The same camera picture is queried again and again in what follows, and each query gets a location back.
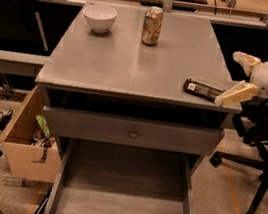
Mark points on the grey upper drawer with knob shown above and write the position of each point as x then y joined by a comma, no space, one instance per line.
122,130

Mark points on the black power adapter with cable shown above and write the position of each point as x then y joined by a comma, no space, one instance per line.
5,119

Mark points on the white ceramic bowl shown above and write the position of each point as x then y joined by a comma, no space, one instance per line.
100,17

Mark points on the green item in box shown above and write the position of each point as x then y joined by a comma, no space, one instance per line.
42,122

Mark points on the grey wooden drawer cabinet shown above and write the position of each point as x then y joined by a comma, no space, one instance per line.
116,74

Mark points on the grey open middle drawer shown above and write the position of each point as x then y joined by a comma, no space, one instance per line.
103,178

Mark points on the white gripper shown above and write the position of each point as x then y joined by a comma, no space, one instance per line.
244,90

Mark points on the black rxbar chocolate bar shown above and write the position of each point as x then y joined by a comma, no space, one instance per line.
201,90

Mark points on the light wooden box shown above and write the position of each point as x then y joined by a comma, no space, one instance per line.
27,160

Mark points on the black office chair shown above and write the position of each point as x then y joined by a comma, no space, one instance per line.
252,126

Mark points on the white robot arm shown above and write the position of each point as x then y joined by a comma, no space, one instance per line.
256,71

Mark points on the gold soda can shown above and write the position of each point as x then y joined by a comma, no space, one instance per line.
153,20

